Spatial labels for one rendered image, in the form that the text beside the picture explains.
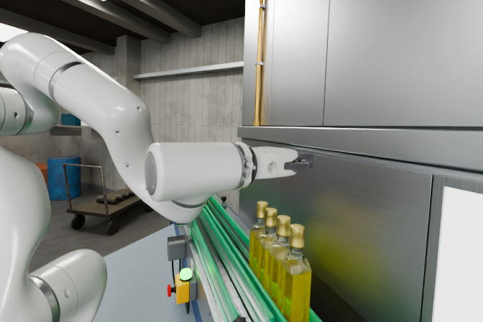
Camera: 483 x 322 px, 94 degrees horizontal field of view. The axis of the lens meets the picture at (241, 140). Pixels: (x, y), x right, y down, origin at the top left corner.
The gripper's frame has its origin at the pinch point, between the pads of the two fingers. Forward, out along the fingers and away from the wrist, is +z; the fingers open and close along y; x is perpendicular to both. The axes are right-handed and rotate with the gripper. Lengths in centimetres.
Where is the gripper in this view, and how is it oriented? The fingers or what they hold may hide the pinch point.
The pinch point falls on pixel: (296, 159)
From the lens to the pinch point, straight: 52.0
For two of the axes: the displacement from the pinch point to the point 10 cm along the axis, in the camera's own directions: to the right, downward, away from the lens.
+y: -6.0, -0.7, 7.9
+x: -0.4, 10.0, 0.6
